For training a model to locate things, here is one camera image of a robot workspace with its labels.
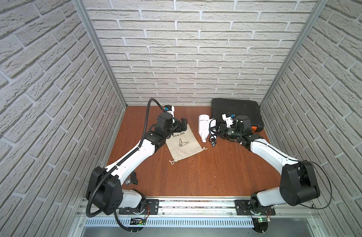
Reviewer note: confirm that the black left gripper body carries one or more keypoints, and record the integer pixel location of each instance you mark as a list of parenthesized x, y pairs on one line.
[(178, 124)]

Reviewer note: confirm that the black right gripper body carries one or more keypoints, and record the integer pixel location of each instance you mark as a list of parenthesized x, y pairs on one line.
[(230, 133)]

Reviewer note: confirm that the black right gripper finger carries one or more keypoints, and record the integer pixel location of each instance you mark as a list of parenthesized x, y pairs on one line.
[(213, 136), (214, 128)]

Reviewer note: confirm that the white hair dryer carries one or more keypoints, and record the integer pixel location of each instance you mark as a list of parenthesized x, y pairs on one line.
[(204, 128)]

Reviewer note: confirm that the beige linen drawstring bag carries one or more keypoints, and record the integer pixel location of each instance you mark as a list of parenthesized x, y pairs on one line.
[(183, 145)]

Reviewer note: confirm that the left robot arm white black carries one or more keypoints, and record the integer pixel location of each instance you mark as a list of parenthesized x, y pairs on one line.
[(105, 193)]

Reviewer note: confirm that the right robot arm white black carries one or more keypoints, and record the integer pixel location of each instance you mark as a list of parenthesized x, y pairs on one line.
[(298, 182)]

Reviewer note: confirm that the black plastic tool case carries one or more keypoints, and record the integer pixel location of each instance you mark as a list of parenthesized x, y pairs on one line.
[(238, 107)]

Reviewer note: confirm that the small black object on table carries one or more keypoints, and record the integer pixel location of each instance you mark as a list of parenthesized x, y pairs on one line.
[(132, 179)]

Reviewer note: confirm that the small green circuit board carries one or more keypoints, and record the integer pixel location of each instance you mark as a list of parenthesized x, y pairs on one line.
[(137, 221)]

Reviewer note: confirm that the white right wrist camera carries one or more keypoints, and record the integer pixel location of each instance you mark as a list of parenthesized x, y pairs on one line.
[(229, 119)]

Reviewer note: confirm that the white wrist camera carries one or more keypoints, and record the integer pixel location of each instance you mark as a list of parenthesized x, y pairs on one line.
[(229, 119), (170, 109)]

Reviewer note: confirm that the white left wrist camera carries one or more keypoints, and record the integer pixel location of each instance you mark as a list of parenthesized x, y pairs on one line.
[(170, 109)]

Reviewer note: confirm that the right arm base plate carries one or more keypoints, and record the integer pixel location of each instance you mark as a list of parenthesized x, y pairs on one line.
[(243, 207)]

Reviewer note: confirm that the aluminium mounting rail frame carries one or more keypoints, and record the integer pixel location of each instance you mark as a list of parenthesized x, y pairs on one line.
[(205, 217)]

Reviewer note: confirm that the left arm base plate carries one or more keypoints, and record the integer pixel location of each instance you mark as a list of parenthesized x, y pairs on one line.
[(151, 206)]

